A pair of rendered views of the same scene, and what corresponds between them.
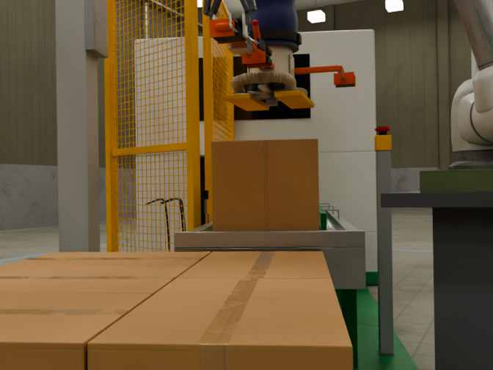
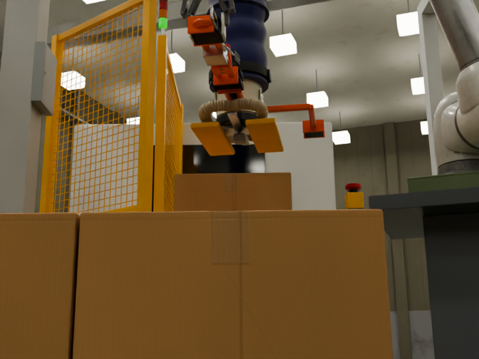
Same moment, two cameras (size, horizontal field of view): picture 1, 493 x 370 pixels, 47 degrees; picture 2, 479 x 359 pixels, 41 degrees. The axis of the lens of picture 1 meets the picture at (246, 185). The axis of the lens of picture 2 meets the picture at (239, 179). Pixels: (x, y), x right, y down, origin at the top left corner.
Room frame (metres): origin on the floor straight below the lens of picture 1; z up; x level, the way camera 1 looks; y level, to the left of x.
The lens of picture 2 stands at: (0.03, 0.12, 0.37)
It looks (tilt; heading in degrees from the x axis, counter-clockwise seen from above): 15 degrees up; 354
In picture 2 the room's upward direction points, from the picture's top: 1 degrees counter-clockwise
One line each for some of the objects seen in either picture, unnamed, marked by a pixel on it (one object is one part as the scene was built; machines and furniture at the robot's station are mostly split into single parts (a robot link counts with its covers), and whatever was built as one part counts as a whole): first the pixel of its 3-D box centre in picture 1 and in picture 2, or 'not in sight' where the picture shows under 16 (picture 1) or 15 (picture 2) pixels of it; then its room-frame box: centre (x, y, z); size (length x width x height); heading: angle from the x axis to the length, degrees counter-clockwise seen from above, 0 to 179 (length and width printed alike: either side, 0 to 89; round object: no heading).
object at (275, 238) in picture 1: (268, 239); not in sight; (2.09, -0.08, 0.58); 0.70 x 0.03 x 0.06; 84
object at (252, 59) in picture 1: (256, 56); (227, 80); (1.97, -0.04, 1.22); 0.10 x 0.08 x 0.06; 76
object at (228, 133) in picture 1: (221, 147); (169, 233); (3.90, 0.17, 1.05); 1.17 x 0.10 x 2.10; 174
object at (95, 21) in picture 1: (96, 24); (44, 79); (2.92, 0.76, 1.62); 0.20 x 0.05 x 0.30; 174
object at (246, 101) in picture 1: (248, 98); (214, 135); (2.24, -0.01, 1.12); 0.34 x 0.10 x 0.05; 166
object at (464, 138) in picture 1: (480, 115); (463, 129); (1.72, -0.71, 0.98); 0.18 x 0.16 x 0.22; 4
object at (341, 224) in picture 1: (338, 233); not in sight; (3.22, -0.52, 0.50); 2.31 x 0.05 x 0.19; 174
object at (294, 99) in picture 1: (296, 96); (265, 132); (2.19, -0.20, 1.12); 0.34 x 0.10 x 0.05; 166
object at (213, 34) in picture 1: (226, 31); (204, 30); (1.63, 0.05, 1.22); 0.08 x 0.07 x 0.05; 166
